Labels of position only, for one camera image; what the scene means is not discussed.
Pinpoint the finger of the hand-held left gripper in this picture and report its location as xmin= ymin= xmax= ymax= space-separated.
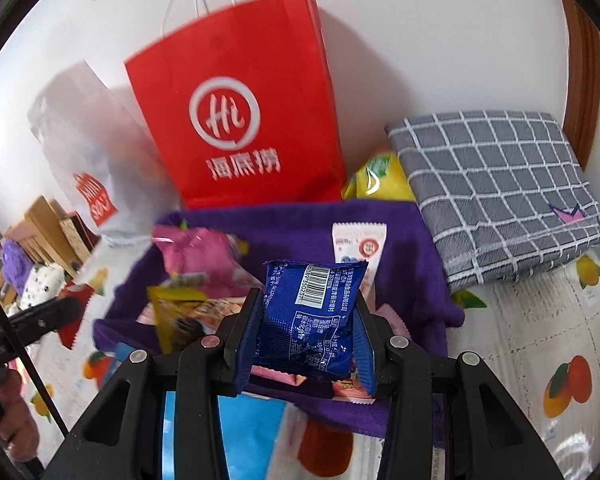
xmin=0 ymin=297 xmax=83 ymax=348

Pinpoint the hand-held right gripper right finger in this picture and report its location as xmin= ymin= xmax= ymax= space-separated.
xmin=354 ymin=291 xmax=561 ymax=480

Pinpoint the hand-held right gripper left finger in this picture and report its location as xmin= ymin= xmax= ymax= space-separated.
xmin=42 ymin=287 xmax=267 ymax=480

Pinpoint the red snack packet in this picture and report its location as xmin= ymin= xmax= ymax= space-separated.
xmin=57 ymin=282 xmax=93 ymax=351

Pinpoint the pink white snack packet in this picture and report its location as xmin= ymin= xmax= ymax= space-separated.
xmin=375 ymin=304 xmax=412 ymax=341

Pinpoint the blue snack packet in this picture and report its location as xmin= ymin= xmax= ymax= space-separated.
xmin=252 ymin=259 xmax=370 ymax=381

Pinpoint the yellow snack packet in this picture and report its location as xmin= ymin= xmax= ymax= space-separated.
xmin=146 ymin=285 xmax=216 ymax=353

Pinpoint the pink bun packet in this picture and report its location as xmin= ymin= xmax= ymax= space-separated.
xmin=152 ymin=225 xmax=251 ymax=286

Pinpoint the person's left hand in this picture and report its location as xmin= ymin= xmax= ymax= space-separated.
xmin=0 ymin=367 xmax=41 ymax=463

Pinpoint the pale pink snack packet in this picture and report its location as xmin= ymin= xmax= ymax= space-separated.
xmin=250 ymin=362 xmax=307 ymax=388

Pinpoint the white plush toy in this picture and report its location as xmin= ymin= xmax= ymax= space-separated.
xmin=17 ymin=262 xmax=68 ymax=311

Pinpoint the small pink snack packet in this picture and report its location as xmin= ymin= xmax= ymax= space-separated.
xmin=187 ymin=297 xmax=246 ymax=336

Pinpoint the purple cloth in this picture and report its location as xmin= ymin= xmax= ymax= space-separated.
xmin=0 ymin=240 xmax=33 ymax=286

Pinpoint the blue tissue pack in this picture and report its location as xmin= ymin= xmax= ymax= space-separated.
xmin=117 ymin=342 xmax=288 ymax=480

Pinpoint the patterned book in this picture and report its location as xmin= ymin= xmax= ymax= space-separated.
xmin=57 ymin=212 xmax=101 ymax=261

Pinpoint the white stick snack packet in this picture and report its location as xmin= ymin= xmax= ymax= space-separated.
xmin=331 ymin=222 xmax=388 ymax=306

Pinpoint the purple towel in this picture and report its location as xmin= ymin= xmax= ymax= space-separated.
xmin=92 ymin=200 xmax=466 ymax=438

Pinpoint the white plastic bag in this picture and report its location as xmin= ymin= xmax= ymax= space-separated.
xmin=27 ymin=60 xmax=181 ymax=248

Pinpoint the large yellow snack bag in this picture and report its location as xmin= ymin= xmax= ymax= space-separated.
xmin=341 ymin=150 xmax=416 ymax=203

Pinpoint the grey checked folded cloth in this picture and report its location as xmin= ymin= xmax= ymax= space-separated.
xmin=385 ymin=109 xmax=600 ymax=293

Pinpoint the red paper bag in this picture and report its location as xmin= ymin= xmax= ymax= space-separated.
xmin=124 ymin=0 xmax=346 ymax=211

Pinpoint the black cable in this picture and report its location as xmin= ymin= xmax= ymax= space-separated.
xmin=0 ymin=257 xmax=70 ymax=438

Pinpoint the wooden door frame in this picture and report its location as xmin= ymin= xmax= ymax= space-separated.
xmin=560 ymin=0 xmax=600 ymax=171

